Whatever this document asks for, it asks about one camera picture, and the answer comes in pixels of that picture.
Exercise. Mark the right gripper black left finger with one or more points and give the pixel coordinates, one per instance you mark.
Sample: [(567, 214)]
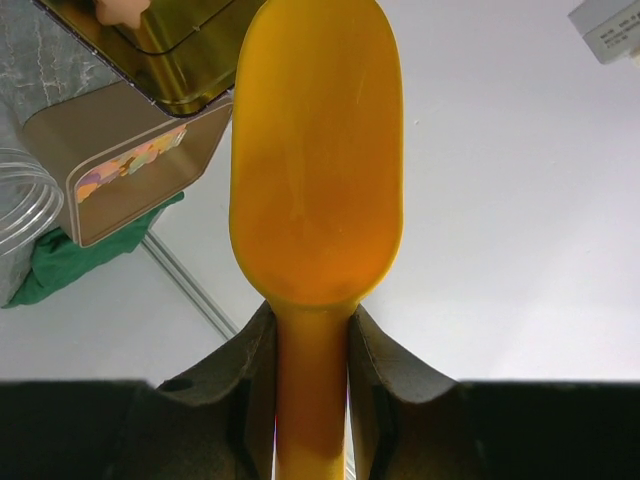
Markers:
[(212, 421)]

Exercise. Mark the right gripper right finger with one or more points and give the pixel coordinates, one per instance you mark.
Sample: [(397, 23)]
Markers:
[(410, 421)]

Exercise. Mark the yellow plastic scoop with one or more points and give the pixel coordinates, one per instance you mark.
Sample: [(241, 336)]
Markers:
[(316, 200)]

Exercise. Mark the clear glass jar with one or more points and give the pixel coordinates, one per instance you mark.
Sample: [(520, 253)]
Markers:
[(31, 199)]

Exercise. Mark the star candy tin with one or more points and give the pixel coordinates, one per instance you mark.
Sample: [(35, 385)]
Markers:
[(182, 57)]

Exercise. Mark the green folded cloth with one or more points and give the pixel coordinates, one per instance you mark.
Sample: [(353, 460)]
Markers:
[(57, 262)]

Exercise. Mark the brown gummy candy box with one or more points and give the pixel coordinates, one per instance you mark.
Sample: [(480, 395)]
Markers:
[(116, 156)]

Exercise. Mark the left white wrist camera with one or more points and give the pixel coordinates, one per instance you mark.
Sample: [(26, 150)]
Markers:
[(610, 28)]

